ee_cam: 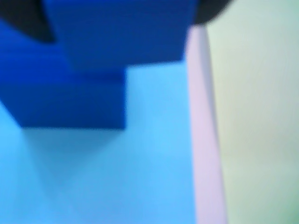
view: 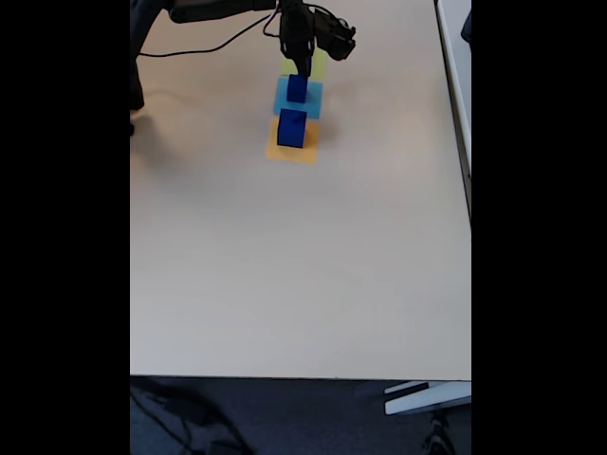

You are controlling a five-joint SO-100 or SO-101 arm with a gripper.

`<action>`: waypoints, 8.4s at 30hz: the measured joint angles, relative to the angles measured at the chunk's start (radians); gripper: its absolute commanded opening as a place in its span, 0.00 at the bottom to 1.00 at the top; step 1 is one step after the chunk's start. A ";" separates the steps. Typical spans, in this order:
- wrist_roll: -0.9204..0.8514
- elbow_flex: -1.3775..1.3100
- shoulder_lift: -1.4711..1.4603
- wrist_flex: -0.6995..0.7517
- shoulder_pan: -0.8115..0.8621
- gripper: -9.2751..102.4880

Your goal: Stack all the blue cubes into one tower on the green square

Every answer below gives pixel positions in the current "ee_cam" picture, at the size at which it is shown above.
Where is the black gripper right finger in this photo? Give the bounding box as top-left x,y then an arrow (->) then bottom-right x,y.
192,0 -> 232,26

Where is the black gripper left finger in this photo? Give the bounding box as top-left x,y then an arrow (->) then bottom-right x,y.
0,0 -> 56,44

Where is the small blue cube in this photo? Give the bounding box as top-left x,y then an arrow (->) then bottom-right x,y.
41,0 -> 199,77

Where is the medium blue cube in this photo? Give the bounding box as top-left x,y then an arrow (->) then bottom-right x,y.
0,20 -> 128,129

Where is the green paper square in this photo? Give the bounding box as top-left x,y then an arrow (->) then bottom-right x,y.
205,0 -> 299,224

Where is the light blue paper square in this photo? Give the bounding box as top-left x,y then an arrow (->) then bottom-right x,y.
0,60 -> 197,224

